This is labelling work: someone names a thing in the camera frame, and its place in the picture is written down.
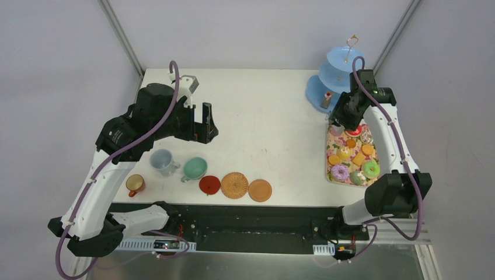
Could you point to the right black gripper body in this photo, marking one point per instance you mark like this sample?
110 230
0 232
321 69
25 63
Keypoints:
341 117

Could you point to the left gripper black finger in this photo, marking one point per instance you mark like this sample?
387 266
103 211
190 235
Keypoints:
202 132
208 118

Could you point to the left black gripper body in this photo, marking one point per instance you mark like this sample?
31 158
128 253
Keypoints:
197 124

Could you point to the red jam tart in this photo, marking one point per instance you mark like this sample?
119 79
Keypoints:
354 133

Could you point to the pink cupcake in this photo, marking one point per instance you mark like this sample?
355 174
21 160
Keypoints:
335 130

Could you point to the chocolate slice cake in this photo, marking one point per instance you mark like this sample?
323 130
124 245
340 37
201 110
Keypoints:
325 103

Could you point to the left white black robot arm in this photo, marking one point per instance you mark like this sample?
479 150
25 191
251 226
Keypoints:
160 111

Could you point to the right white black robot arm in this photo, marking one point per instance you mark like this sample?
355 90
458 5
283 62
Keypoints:
401 186

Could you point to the white chocolate donut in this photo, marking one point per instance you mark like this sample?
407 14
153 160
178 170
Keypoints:
366 137

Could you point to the blue three-tier cake stand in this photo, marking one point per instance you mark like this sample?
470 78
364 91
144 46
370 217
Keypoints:
333 75

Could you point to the small orange cookie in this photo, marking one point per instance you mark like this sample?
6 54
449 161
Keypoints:
351 143

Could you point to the green teacup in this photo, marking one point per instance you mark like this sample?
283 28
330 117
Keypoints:
194 169

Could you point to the light blue mug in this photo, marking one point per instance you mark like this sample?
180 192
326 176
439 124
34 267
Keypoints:
163 162

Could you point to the round orange biscuit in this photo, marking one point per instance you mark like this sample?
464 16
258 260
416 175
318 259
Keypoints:
367 150

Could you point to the floral serving tray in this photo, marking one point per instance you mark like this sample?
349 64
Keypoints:
336 139

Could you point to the rectangular yellow biscuit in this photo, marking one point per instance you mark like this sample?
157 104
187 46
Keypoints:
358 159

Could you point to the red apple coaster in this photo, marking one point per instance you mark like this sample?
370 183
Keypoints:
210 185

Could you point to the woven rattan coaster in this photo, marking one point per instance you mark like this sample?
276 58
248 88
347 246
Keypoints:
234 185

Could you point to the purple sprinkled donut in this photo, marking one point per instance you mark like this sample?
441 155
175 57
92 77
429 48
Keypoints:
340 172

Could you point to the green frosted donut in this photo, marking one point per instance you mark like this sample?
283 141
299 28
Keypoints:
370 169

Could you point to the orange round coaster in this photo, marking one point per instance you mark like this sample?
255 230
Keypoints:
260 190

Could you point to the orange small mug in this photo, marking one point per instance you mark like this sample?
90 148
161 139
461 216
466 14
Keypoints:
135 184

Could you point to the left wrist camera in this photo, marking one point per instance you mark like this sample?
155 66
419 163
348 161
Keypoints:
187 86

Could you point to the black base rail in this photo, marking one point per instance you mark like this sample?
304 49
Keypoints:
257 229

